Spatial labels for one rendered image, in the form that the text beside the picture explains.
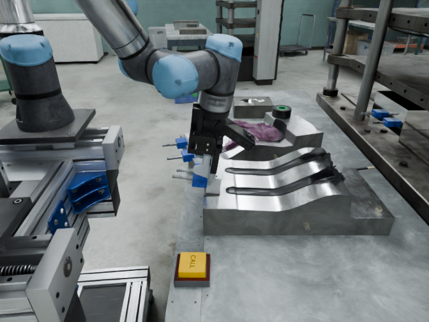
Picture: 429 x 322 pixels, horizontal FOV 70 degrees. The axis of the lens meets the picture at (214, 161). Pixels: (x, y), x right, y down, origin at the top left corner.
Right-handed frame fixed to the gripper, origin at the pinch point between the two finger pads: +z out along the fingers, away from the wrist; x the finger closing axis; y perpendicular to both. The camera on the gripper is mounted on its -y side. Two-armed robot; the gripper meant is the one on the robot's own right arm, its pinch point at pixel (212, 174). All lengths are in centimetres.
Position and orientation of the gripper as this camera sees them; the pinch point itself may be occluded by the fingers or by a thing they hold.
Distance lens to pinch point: 82.4
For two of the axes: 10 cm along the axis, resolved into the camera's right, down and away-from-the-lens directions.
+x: -0.1, 6.0, -8.0
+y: -9.9, -1.2, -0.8
